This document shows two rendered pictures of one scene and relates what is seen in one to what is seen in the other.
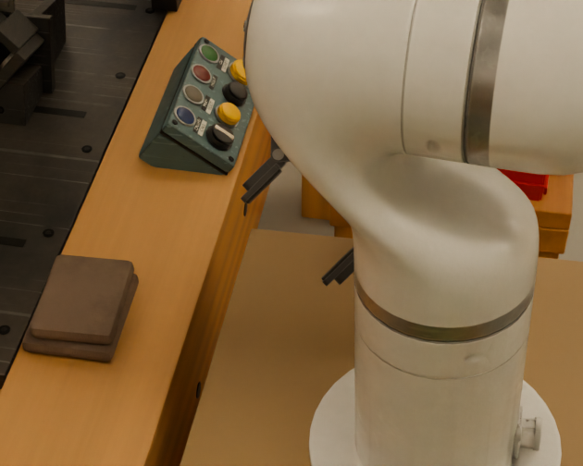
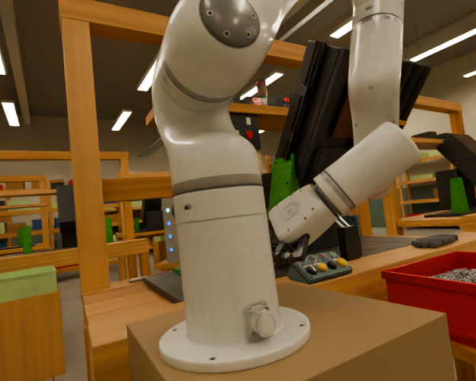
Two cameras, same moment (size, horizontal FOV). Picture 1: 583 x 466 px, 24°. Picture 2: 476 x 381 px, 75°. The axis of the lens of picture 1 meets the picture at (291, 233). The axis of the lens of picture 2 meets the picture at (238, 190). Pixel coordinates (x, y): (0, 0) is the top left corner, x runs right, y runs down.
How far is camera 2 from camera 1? 0.89 m
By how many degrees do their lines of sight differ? 65
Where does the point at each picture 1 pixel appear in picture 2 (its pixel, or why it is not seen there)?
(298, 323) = not seen: hidden behind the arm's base
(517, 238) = (211, 137)
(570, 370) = (348, 334)
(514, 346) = (214, 210)
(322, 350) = not seen: hidden behind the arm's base
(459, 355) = (181, 204)
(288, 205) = not seen: outside the picture
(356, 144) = (159, 97)
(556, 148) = (171, 39)
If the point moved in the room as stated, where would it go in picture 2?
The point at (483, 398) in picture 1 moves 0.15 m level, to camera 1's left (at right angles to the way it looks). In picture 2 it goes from (198, 245) to (146, 243)
